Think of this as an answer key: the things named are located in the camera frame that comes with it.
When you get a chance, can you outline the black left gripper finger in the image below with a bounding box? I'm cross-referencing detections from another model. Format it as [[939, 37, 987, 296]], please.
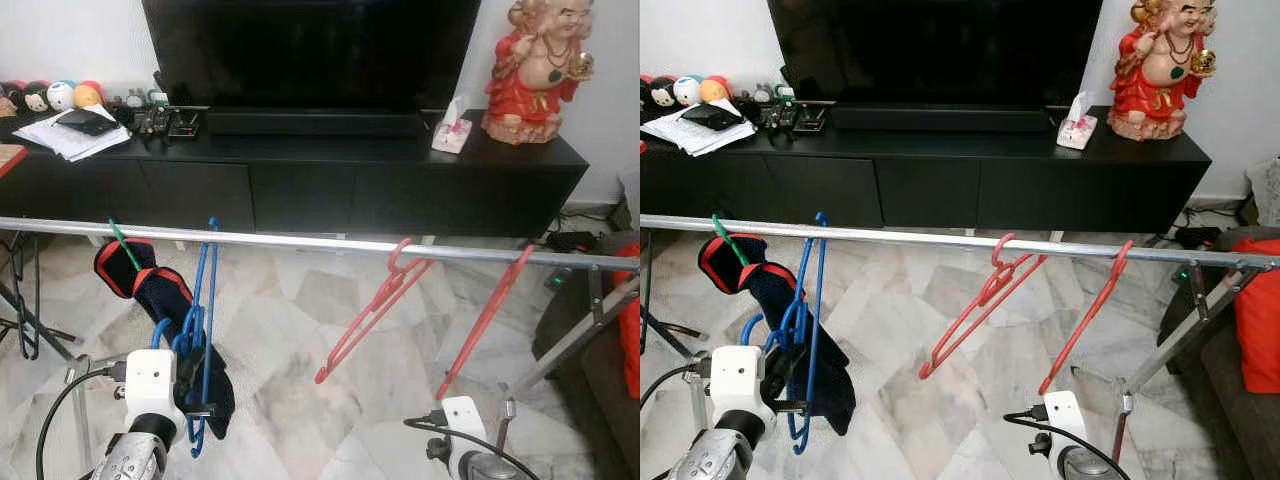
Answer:
[[182, 342, 216, 416], [764, 340, 807, 413]]

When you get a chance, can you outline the blue plastic hanger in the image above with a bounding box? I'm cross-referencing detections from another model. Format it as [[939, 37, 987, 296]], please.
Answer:
[[150, 215, 223, 459], [740, 210, 831, 456]]

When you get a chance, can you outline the green plastic hanger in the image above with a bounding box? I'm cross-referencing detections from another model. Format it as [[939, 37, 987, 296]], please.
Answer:
[[108, 218, 141, 271], [710, 214, 749, 269]]

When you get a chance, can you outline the red plastic hanger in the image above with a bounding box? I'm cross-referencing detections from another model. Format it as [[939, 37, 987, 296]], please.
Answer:
[[918, 232, 1049, 381], [1038, 238, 1136, 396], [315, 237, 436, 386], [435, 243, 536, 401]]

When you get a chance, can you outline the navy shirt red collar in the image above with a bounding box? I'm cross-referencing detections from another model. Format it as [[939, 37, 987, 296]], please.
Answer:
[[698, 235, 858, 436], [93, 237, 236, 441]]

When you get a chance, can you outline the silver metal clothes rack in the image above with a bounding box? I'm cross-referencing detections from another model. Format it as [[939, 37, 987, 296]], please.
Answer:
[[0, 215, 641, 471], [640, 213, 1280, 471]]

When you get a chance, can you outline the dark grey fabric sofa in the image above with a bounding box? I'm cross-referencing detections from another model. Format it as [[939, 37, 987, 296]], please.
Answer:
[[535, 235, 641, 480], [1158, 225, 1280, 480]]

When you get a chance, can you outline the grey lace cloth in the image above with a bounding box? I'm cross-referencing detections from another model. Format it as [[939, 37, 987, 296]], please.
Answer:
[[615, 165, 641, 231], [1245, 155, 1280, 226]]

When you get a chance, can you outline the white paper stack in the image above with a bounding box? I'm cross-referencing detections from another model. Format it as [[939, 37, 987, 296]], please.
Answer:
[[640, 103, 756, 158], [15, 108, 131, 163]]

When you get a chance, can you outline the black wallet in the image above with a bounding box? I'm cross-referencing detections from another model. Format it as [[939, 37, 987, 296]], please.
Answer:
[[55, 108, 119, 136], [680, 103, 743, 131]]

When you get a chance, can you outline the black soundbar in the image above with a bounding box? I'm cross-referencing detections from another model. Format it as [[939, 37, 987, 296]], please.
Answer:
[[205, 108, 426, 138], [830, 103, 1051, 133]]

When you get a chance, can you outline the black flat television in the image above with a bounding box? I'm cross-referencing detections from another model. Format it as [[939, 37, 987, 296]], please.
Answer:
[[768, 0, 1104, 109], [142, 0, 483, 113]]

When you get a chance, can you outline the white pink tissue box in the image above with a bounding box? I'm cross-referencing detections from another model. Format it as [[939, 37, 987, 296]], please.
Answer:
[[432, 95, 473, 154], [1057, 92, 1098, 151]]

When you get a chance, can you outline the red laughing buddha statue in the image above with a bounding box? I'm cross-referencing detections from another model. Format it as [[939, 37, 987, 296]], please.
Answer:
[[482, 0, 596, 146], [1108, 0, 1219, 141]]

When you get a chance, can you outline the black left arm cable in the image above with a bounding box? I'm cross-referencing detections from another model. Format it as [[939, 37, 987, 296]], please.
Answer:
[[35, 360, 131, 480], [640, 356, 715, 413]]

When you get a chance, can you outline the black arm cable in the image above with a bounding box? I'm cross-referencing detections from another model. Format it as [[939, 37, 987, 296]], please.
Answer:
[[1003, 403, 1133, 480], [640, 356, 715, 413], [403, 408, 541, 480], [35, 360, 131, 480]]

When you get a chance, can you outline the black wire hanger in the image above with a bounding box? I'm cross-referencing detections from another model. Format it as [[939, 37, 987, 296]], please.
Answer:
[[0, 232, 46, 361]]

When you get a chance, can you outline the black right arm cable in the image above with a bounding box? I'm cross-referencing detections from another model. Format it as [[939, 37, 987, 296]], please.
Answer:
[[403, 408, 541, 480], [1003, 403, 1133, 480]]

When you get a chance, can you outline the black wire desk organizer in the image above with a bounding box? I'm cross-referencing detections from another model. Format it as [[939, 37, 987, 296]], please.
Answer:
[[130, 100, 201, 139], [755, 98, 826, 134]]

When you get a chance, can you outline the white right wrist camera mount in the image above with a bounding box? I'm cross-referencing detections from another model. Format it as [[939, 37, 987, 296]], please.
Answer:
[[1040, 390, 1093, 456], [440, 395, 491, 461]]

